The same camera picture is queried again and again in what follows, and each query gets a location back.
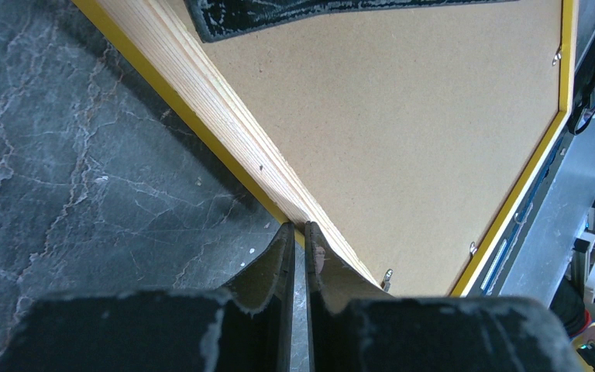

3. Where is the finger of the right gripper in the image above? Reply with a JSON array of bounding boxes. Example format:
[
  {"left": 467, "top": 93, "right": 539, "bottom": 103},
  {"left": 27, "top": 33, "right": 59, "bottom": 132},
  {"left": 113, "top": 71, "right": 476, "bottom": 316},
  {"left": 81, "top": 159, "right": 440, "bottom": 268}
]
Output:
[{"left": 184, "top": 1, "right": 500, "bottom": 43}]

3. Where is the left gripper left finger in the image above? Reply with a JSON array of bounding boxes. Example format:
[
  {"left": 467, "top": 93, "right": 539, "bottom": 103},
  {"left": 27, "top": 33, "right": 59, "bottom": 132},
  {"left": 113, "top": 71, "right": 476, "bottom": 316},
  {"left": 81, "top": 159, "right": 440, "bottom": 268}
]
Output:
[{"left": 0, "top": 223, "right": 295, "bottom": 371}]

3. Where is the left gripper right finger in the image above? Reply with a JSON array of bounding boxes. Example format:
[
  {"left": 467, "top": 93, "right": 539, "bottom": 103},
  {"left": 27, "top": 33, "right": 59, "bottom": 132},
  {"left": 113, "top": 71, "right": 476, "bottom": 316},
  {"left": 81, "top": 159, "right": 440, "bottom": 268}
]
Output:
[{"left": 304, "top": 222, "right": 581, "bottom": 371}]

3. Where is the yellow picture frame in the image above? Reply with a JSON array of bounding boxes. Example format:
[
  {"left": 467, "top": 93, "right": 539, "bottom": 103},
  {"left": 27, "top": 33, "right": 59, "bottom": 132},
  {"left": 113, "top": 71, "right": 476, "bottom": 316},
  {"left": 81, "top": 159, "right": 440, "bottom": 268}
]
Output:
[{"left": 71, "top": 0, "right": 581, "bottom": 299}]

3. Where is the brown cardboard backing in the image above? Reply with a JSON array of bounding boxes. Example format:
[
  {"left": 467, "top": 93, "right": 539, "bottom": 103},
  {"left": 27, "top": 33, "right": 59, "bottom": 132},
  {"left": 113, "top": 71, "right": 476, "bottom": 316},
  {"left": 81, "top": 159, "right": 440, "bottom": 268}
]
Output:
[{"left": 166, "top": 0, "right": 566, "bottom": 298}]

